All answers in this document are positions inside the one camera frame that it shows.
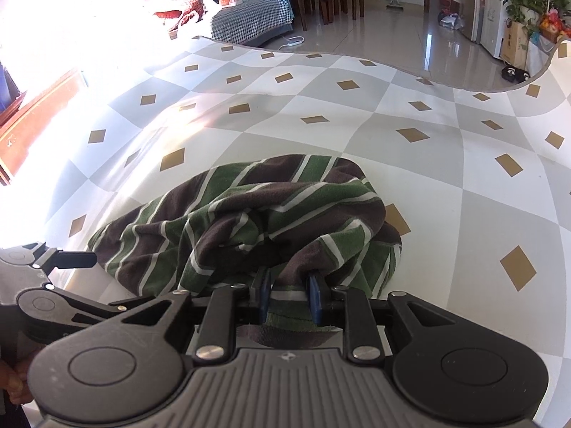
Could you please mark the colourful fruit display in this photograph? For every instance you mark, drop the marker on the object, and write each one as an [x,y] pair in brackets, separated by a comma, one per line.
[555,24]

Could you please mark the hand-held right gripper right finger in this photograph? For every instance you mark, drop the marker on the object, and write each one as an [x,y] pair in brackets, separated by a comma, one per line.
[317,298]

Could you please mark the grey white checkered tablecloth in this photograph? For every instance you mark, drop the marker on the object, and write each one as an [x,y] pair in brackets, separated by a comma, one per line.
[312,98]

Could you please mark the plastic bag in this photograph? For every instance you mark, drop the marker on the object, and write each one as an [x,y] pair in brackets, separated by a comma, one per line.
[451,20]

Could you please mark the black slipper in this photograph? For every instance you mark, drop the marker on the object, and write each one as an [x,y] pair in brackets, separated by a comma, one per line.
[523,76]
[509,71]

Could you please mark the houndstooth covered sofa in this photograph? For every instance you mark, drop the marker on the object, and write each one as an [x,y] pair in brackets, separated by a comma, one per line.
[250,20]

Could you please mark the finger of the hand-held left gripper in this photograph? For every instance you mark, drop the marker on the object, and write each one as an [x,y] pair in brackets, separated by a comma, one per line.
[67,259]
[93,310]

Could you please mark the small orange white packet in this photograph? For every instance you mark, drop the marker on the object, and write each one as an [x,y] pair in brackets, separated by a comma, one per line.
[229,1]

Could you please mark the red-brown wooden furniture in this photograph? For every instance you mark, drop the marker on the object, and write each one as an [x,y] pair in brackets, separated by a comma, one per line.
[40,111]

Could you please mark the white appliance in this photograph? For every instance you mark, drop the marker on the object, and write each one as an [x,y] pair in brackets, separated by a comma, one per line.
[497,18]

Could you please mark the red patterned blanket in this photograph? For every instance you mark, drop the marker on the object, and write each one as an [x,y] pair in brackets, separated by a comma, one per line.
[176,0]

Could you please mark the cardboard box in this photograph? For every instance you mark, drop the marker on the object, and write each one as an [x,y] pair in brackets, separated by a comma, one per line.
[515,44]

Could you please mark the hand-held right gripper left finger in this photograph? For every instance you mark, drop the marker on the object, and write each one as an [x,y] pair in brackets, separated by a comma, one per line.
[266,296]

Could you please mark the green brown striped T-shirt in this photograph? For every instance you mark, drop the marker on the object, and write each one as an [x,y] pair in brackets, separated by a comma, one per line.
[267,214]

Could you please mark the white marble pattern stand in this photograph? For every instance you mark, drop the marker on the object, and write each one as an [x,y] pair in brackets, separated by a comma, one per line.
[542,53]

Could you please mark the person's left hand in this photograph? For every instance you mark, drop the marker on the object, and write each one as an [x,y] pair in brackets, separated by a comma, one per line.
[15,381]

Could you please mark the white power strip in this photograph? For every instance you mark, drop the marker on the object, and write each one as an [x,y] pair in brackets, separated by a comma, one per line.
[294,41]

